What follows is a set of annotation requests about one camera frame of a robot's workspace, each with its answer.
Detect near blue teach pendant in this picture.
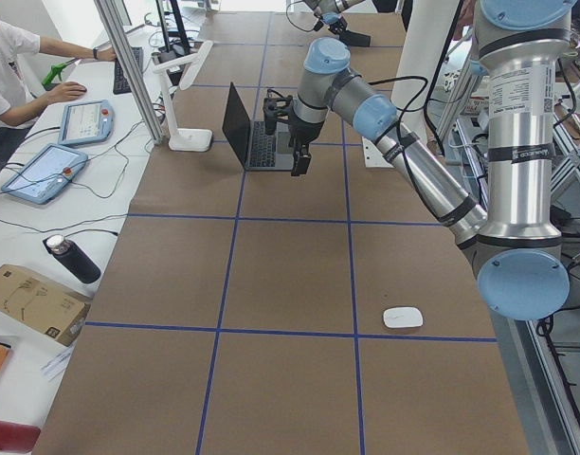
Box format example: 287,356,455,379
1,144,88,205

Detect blue teach pendant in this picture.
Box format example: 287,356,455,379
58,100,115,146
1,144,88,205

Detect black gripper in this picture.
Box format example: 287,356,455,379
321,12,347,34
287,95,324,176

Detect seated person white shirt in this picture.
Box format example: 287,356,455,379
0,20,116,171

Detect aluminium frame post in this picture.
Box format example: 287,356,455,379
94,0,164,145

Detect black water bottle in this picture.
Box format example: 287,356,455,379
43,234,101,284

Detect white computer mouse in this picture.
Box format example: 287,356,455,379
383,306,424,329

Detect far blue teach pendant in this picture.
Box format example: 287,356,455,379
58,100,115,146

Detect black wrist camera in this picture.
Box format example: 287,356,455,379
263,88,293,136

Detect grey laptop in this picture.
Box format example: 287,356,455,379
222,82,294,171

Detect white desk lamp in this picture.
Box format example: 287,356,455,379
152,40,214,154

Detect black mouse pad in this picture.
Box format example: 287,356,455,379
339,30,371,47

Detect black keyboard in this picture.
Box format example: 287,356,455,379
112,45,145,96

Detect brown cardboard box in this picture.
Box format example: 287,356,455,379
0,264,91,346

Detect white camera mast pedestal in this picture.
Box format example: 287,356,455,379
375,1,474,143

